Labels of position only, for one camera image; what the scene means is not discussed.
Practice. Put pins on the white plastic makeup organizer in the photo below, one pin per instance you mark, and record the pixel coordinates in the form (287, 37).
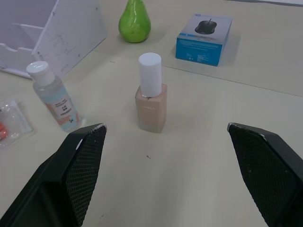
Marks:
(47, 33)

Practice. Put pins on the clear bag of makeup sponges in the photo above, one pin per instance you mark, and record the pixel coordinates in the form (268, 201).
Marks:
(11, 123)

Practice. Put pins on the beige foundation bottle white cap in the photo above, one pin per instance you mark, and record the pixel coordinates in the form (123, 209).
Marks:
(151, 94)

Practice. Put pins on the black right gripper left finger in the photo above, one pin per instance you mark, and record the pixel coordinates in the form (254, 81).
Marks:
(71, 179)

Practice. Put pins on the green pear figurine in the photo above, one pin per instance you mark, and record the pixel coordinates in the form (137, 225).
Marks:
(134, 21)

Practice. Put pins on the blue computer mouse box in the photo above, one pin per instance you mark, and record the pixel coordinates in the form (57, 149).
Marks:
(203, 40)

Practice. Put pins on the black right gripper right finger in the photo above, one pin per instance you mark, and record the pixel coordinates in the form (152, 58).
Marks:
(267, 175)

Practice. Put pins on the clear toner bottle white cap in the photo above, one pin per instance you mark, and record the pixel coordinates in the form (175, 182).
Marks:
(56, 99)

